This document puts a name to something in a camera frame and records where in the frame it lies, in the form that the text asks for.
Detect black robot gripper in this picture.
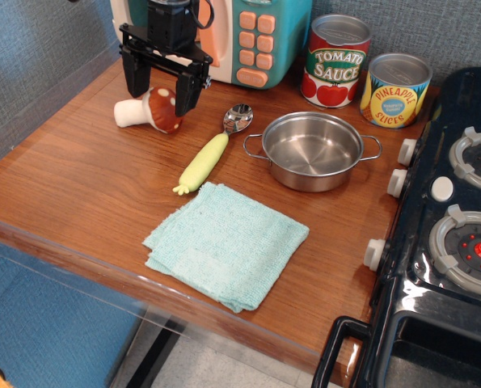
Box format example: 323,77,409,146
118,1,213,117

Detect brown white toy mushroom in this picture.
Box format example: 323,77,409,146
113,86,183,134

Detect teal toy microwave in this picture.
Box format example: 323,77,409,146
111,1,311,90

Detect small steel pot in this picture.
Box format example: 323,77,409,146
243,112,382,193

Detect teal folded cloth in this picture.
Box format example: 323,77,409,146
143,183,309,313

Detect tomato sauce can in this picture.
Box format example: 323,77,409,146
301,14,372,108

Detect pineapple slices can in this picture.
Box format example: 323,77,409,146
360,53,432,129

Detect black toy stove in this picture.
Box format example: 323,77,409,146
313,67,481,387

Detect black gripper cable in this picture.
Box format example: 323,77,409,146
189,0,216,30

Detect spoon with green handle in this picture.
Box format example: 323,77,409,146
172,103,254,196

